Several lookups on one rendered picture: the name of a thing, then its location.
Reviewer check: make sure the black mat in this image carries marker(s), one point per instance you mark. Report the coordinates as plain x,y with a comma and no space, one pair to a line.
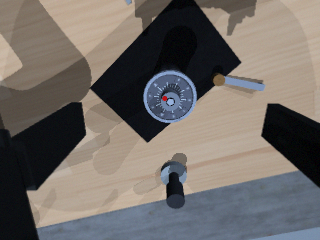
181,34

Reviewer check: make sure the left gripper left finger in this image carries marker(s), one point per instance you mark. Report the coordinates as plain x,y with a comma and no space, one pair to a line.
36,151

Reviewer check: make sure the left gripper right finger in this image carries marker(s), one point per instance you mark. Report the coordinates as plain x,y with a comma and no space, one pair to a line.
296,137

